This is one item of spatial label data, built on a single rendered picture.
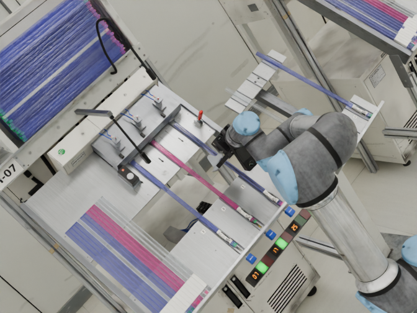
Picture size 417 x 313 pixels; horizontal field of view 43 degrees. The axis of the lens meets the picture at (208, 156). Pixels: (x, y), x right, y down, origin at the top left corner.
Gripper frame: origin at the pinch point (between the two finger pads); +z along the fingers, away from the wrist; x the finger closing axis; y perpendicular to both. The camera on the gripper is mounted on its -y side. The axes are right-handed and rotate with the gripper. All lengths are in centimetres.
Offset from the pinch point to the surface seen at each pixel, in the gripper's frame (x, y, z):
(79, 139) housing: 30, 44, 7
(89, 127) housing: 24, 44, 8
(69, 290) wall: 70, 21, 196
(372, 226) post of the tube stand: -35, -66, 33
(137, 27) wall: -82, 108, 146
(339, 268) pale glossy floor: -20, -73, 60
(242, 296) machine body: 24, -43, 43
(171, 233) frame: 24, -3, 48
